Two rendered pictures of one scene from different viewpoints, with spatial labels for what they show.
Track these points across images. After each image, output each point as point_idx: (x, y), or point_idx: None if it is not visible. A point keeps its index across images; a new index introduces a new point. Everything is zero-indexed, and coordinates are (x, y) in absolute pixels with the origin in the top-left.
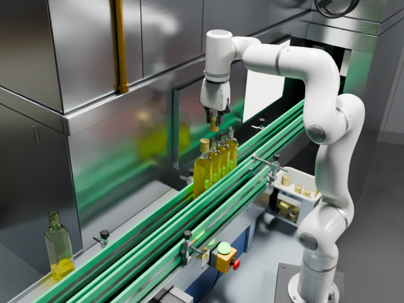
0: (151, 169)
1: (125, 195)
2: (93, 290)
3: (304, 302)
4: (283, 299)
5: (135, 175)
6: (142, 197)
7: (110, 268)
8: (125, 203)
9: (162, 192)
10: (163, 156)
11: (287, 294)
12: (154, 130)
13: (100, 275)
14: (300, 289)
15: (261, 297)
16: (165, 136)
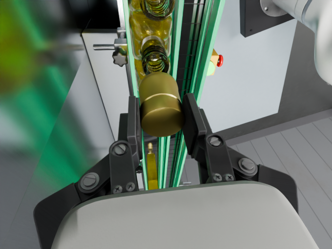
0: (84, 119)
1: (102, 142)
2: (165, 175)
3: (277, 8)
4: (254, 15)
5: (94, 147)
6: (97, 108)
7: (161, 167)
8: (103, 134)
9: (88, 62)
10: (69, 103)
11: (258, 5)
12: (58, 187)
13: (145, 150)
14: (278, 6)
15: (227, 9)
16: (51, 137)
